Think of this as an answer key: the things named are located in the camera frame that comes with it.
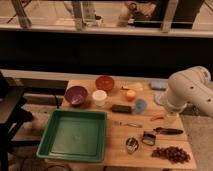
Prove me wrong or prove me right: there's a black rectangular block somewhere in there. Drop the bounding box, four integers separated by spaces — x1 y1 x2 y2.
111 104 132 114

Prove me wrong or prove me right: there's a square metal cookie cutter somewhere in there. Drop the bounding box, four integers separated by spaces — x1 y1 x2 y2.
142 131 156 146

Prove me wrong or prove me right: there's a blue sponge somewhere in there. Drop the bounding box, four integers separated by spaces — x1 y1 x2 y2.
150 81 167 91

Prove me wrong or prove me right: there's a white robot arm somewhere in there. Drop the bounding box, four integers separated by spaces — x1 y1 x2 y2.
162 66 213 117

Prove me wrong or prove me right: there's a metal fork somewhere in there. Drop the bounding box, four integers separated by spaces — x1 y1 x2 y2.
114 121 143 128

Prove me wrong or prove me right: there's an orange round fruit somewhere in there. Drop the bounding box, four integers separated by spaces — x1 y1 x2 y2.
125 90 137 101

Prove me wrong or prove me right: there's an orange carrot toy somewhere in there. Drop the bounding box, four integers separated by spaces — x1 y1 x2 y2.
150 115 164 121

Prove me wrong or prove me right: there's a purple bowl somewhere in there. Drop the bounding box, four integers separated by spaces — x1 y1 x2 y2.
64 86 88 106

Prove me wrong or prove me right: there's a green plastic tray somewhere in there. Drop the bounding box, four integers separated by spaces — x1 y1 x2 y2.
37 109 107 163

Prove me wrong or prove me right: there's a red bowl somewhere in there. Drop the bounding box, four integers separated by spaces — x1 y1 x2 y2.
95 75 115 92

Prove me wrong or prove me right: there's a white round container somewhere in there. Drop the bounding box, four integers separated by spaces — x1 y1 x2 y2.
92 90 107 106

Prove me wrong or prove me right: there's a black chair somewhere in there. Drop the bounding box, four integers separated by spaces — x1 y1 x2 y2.
0 72 34 171

